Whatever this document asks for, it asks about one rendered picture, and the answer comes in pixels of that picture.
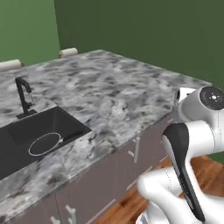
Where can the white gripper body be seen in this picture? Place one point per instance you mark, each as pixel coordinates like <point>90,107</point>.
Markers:
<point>181,96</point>

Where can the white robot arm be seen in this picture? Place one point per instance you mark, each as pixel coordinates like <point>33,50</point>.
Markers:
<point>178,198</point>

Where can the black sink basin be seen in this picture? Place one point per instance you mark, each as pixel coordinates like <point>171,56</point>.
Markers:
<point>58,122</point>

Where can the black pan with silver rim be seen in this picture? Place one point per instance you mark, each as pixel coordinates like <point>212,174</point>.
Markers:
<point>43,144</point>

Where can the black sink tap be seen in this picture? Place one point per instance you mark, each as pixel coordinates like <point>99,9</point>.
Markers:
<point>22,93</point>

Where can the grey cupboard door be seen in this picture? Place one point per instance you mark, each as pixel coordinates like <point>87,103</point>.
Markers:
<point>32,214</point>
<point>125,169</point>
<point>150,145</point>
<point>90,189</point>

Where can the beige stool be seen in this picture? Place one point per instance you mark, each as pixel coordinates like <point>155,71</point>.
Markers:
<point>10,64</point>
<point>68,52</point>

